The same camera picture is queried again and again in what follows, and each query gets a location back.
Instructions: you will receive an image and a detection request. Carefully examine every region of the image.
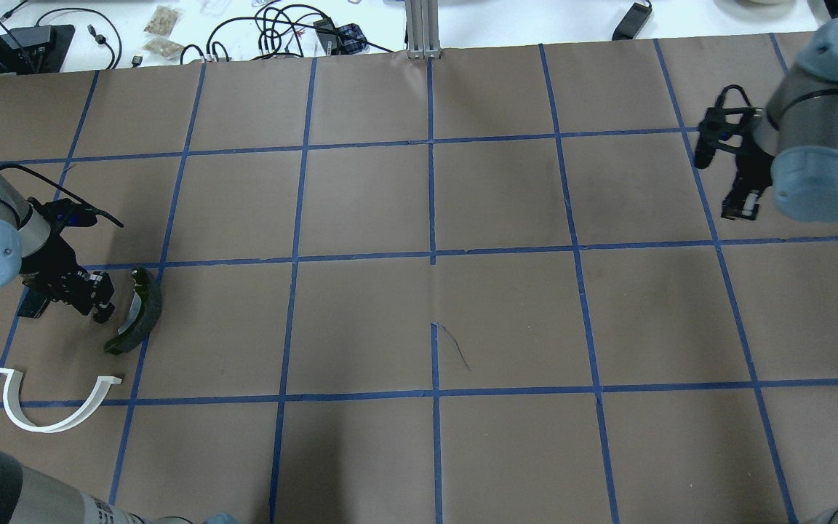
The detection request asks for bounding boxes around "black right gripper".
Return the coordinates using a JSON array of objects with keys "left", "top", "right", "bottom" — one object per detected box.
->
[{"left": 721, "top": 138, "right": 774, "bottom": 219}]

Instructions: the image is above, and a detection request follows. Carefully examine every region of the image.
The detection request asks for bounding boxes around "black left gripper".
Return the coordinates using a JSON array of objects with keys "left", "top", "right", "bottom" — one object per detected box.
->
[{"left": 20, "top": 233, "right": 116, "bottom": 324}]

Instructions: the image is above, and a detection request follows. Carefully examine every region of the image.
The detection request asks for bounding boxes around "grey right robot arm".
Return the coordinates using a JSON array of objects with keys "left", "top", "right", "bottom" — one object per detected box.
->
[{"left": 695, "top": 18, "right": 838, "bottom": 223}]

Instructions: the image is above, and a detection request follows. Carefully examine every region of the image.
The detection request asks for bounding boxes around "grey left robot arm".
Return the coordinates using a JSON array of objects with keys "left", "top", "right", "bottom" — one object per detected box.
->
[{"left": 0, "top": 163, "right": 114, "bottom": 324}]

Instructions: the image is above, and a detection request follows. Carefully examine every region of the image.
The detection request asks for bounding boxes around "green brake shoe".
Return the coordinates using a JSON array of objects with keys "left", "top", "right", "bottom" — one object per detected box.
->
[{"left": 103, "top": 266, "right": 163, "bottom": 355}]

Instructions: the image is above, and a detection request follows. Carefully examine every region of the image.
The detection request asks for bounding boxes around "white curved plastic part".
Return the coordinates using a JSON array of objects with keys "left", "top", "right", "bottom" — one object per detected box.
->
[{"left": 0, "top": 368, "right": 124, "bottom": 434}]

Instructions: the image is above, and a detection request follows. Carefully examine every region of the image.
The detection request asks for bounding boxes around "black power adapter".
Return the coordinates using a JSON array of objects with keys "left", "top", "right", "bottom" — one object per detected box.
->
[{"left": 611, "top": 1, "right": 654, "bottom": 41}]

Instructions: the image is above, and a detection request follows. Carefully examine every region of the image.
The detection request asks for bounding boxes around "bag of small parts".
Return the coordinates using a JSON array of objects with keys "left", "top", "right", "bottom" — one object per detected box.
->
[{"left": 143, "top": 4, "right": 182, "bottom": 37}]

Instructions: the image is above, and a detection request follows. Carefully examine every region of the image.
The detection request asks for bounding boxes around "black camera stand base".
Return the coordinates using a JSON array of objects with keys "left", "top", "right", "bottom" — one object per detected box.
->
[{"left": 0, "top": 25, "right": 76, "bottom": 74}]

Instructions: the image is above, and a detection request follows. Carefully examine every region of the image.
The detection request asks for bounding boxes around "black cable bundle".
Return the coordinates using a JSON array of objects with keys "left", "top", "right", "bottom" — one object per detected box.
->
[{"left": 179, "top": 4, "right": 394, "bottom": 65}]

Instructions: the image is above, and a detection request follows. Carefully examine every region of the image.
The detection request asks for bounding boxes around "aluminium frame post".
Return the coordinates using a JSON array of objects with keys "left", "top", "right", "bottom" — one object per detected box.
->
[{"left": 404, "top": 0, "right": 442, "bottom": 60}]

